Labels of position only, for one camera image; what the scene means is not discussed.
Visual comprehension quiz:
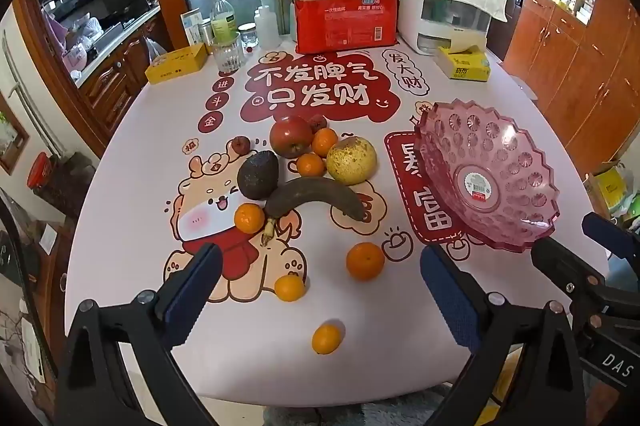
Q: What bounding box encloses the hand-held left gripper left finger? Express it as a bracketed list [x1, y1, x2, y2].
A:
[60, 242, 223, 426]

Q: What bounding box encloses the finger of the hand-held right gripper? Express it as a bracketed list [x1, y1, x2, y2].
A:
[531, 237, 613, 307]
[581, 212, 640, 267]

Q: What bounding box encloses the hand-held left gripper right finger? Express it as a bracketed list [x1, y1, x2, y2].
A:
[420, 245, 587, 426]

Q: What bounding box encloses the orange mandarin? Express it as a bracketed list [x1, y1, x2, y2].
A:
[233, 203, 266, 235]
[311, 127, 340, 157]
[296, 152, 327, 178]
[346, 242, 386, 281]
[311, 323, 343, 355]
[274, 274, 307, 303]

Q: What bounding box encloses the dark avocado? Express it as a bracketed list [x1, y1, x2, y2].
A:
[237, 151, 279, 201]

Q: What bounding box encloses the brown overripe banana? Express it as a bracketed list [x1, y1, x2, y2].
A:
[260, 177, 367, 247]

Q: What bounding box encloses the pink plastic fruit bowl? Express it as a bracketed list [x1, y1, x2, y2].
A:
[412, 98, 563, 253]

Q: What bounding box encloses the yellow speckled pear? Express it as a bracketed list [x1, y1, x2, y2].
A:
[326, 136, 377, 185]

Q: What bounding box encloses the red apple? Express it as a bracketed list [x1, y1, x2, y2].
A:
[269, 116, 315, 159]

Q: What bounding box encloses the open cardboard box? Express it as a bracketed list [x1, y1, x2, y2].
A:
[582, 161, 632, 217]

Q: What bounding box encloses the printed tablecloth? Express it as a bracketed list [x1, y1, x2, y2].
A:
[64, 33, 608, 412]

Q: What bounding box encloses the yellow tissue box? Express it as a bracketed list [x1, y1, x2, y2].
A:
[432, 33, 492, 82]

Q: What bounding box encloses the yellow cardboard box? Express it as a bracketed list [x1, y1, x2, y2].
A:
[145, 44, 207, 85]

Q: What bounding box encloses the wooden kitchen base cabinet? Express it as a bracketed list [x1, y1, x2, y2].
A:
[75, 13, 176, 141]

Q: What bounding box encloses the framed picture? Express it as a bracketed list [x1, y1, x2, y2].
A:
[0, 96, 31, 177]

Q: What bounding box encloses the clear glass tumbler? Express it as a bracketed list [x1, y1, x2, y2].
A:
[209, 30, 242, 74]

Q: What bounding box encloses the clear plastic bag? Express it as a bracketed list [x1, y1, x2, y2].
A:
[142, 33, 168, 59]

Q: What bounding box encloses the small white-blue box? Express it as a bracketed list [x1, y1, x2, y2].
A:
[180, 10, 205, 46]

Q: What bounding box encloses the white squeeze bottle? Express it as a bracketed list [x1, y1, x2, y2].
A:
[235, 0, 283, 51]

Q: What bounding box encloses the clear bottle with black cap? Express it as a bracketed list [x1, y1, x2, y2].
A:
[210, 0, 238, 44]

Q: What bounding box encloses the red pack of paper cups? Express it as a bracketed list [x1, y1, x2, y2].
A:
[280, 0, 403, 55]

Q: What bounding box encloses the white countertop appliance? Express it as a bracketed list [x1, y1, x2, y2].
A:
[400, 0, 508, 55]

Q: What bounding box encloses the wooden wall cabinet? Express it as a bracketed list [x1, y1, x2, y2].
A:
[502, 0, 640, 171]

